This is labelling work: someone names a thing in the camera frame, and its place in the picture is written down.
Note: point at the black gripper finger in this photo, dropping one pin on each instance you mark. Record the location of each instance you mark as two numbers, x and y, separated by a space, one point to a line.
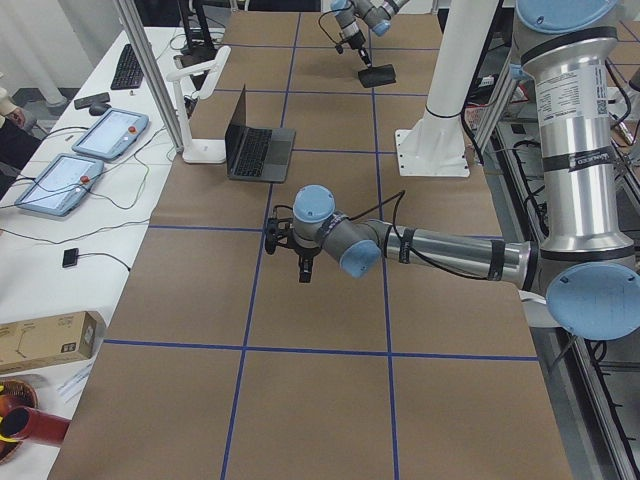
305 265
364 56

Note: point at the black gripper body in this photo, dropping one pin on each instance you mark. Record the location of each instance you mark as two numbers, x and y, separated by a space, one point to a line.
303 252
356 44

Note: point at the dark mouse pad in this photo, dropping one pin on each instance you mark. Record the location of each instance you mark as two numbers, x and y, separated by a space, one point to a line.
377 76

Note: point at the grey laptop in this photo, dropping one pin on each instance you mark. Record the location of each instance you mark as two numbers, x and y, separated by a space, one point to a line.
256 154

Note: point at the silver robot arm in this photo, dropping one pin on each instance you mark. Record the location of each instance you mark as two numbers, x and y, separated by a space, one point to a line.
377 18
585 267

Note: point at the far teach pendant tablet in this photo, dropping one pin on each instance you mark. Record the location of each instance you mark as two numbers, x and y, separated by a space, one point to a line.
112 134

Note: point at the teach pendant tablet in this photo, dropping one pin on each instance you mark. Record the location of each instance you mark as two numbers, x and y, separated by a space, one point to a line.
61 186
112 134

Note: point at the small black puck device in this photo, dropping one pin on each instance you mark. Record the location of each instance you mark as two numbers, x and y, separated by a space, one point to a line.
70 257

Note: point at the black keyboard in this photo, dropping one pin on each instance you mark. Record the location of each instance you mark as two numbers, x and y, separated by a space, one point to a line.
128 72

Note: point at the black remote control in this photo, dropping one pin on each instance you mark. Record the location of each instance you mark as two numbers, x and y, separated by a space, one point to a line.
88 101

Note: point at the near teach pendant tablet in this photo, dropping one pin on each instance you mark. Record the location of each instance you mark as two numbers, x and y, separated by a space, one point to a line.
61 186

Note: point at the white chair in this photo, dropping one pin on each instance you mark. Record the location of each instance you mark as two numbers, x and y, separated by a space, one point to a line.
536 311

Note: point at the cardboard box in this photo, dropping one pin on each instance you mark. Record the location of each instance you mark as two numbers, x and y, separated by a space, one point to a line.
48 341

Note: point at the red cylinder bottle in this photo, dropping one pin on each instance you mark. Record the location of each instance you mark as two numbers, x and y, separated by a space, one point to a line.
27 424

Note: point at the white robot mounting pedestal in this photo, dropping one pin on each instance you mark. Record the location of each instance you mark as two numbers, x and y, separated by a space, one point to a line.
435 146

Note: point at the aluminium frame post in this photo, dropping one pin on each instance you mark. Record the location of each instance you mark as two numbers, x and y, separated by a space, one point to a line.
131 21

